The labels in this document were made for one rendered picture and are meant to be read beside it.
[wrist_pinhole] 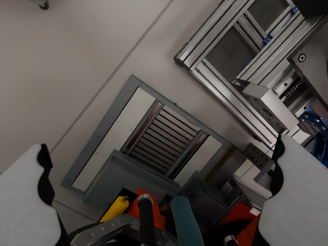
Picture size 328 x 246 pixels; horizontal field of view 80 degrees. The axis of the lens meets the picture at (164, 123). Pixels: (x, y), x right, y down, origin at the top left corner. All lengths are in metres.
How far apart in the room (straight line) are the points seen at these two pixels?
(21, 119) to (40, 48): 0.43
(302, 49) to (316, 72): 0.07
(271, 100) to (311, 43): 0.14
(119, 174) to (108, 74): 0.58
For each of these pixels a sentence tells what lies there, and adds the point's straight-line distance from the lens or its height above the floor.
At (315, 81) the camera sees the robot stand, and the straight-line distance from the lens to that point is 0.54.
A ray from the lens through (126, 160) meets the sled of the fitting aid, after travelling 1.21.
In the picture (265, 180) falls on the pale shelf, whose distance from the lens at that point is 1.15.
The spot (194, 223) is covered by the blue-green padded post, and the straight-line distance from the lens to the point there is 0.86.
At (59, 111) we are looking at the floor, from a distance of 1.32.
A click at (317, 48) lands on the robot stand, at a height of 0.82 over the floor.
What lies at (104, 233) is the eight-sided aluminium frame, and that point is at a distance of 0.75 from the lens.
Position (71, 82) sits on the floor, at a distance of 1.26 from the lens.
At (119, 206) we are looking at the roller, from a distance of 0.89.
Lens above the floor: 1.20
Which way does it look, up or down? 69 degrees down
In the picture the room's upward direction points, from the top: 157 degrees clockwise
